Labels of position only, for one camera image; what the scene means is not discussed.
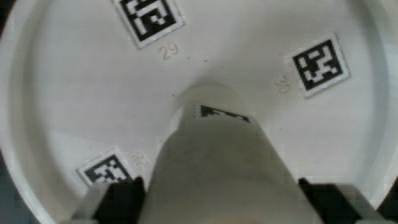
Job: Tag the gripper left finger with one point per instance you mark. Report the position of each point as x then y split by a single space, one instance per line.
111 204

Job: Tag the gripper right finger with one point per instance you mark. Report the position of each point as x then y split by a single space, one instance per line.
338 203

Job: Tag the white cylindrical table leg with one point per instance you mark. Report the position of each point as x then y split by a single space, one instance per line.
221 182

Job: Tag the white round table top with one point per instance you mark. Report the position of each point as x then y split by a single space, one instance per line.
113 61

